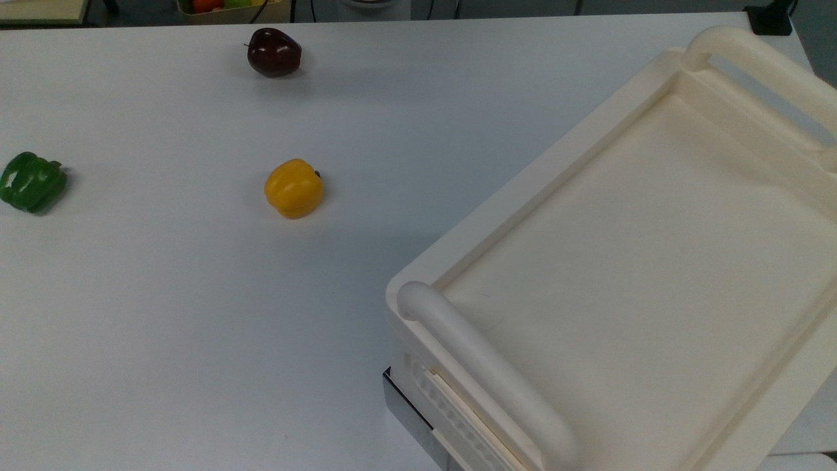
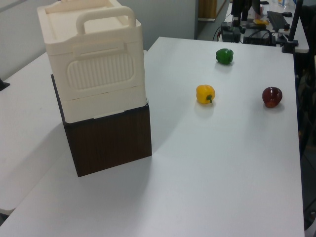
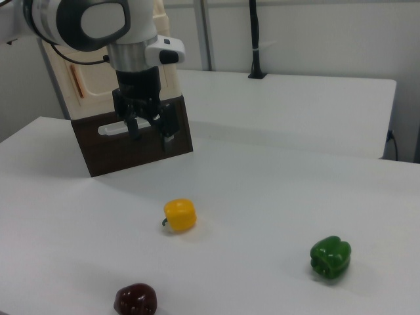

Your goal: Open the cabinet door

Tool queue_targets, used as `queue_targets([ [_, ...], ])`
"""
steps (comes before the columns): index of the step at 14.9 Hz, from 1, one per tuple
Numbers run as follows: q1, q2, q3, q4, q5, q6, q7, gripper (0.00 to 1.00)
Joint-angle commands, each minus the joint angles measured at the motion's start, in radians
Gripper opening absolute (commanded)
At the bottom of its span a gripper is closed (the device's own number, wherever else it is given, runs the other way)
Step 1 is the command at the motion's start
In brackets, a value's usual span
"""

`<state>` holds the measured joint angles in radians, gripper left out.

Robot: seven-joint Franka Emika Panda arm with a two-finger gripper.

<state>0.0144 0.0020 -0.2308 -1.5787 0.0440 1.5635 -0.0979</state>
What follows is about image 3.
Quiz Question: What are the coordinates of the green bell pepper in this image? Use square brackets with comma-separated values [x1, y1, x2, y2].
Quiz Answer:
[309, 235, 352, 280]

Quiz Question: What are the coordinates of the dark brown wooden base box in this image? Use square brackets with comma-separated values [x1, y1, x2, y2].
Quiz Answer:
[71, 96, 194, 178]

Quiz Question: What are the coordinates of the dark red apple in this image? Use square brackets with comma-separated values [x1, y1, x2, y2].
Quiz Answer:
[114, 282, 159, 315]

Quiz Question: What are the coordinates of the black power cable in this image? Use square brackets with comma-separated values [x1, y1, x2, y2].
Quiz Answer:
[387, 129, 400, 161]

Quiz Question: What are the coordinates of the yellow bell pepper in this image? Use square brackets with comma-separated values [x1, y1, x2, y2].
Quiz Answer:
[160, 198, 198, 234]

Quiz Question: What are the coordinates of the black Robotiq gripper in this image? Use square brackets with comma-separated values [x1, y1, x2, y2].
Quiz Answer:
[112, 67, 181, 152]

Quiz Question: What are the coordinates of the cream plastic cabinet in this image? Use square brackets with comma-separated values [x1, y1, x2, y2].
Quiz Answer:
[39, 0, 183, 121]

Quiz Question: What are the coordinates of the white recessed drawer handle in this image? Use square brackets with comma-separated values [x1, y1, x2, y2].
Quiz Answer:
[97, 119, 152, 137]

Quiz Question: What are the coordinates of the cream cabinet door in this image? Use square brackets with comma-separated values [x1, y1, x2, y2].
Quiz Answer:
[49, 42, 180, 101]

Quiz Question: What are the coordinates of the black pole stand with clamp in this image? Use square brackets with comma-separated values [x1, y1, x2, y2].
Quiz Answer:
[247, 0, 268, 80]

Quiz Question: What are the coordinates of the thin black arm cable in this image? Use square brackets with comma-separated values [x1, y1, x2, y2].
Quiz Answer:
[51, 44, 111, 66]

